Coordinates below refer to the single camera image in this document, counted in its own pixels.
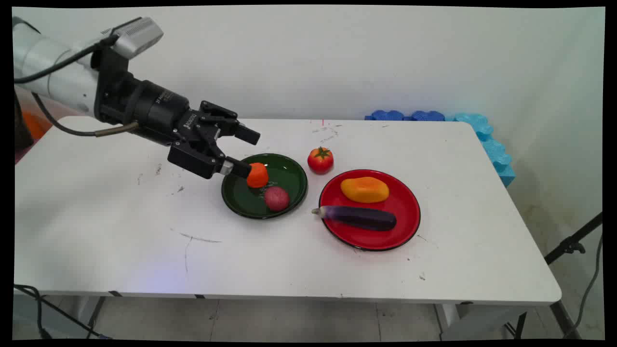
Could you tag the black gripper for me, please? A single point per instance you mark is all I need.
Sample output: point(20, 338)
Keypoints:
point(154, 108)

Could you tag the orange carrot piece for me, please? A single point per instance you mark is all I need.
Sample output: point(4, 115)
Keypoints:
point(258, 176)

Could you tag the purple eggplant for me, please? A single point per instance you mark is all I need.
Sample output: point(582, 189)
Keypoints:
point(361, 218)

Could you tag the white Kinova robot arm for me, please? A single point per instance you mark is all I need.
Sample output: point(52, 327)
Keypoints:
point(53, 67)

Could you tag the round reddish potato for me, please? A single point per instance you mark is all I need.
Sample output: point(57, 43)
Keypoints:
point(276, 198)

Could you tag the dark green plate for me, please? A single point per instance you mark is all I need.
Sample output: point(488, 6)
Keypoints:
point(289, 180)

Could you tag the red tomato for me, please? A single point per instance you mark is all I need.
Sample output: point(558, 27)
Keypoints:
point(320, 161)

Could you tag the yellow orange mango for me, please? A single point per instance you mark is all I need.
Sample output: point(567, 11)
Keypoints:
point(364, 189)

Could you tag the orange object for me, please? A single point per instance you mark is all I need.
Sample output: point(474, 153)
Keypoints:
point(34, 125)

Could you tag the dark blue foam mat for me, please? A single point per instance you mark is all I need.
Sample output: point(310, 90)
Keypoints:
point(405, 115)

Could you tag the red plate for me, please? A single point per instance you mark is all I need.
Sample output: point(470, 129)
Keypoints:
point(405, 202)

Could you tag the light blue foam mat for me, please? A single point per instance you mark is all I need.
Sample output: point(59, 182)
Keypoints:
point(494, 149)

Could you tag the black tripod stand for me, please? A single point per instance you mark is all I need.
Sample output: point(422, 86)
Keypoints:
point(571, 245)

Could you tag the black table leg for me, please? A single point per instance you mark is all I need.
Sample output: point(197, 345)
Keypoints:
point(561, 318)

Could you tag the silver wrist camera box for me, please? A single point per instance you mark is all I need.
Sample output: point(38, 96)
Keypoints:
point(137, 36)

